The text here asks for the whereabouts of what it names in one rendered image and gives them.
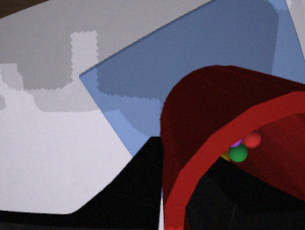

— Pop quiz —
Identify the dark red marble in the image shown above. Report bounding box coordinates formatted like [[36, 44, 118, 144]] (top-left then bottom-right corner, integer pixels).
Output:
[[242, 129, 262, 147]]

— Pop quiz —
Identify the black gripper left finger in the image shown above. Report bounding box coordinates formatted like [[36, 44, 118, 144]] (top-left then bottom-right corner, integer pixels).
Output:
[[0, 136, 164, 230]]

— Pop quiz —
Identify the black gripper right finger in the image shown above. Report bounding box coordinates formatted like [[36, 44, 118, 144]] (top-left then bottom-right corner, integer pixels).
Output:
[[185, 155, 305, 230]]

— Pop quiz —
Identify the dark red cup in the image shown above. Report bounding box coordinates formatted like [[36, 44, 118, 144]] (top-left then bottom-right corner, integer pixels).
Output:
[[160, 65, 305, 230]]

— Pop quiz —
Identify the green marble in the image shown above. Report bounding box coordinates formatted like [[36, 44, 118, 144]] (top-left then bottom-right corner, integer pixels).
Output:
[[228, 143, 248, 162]]

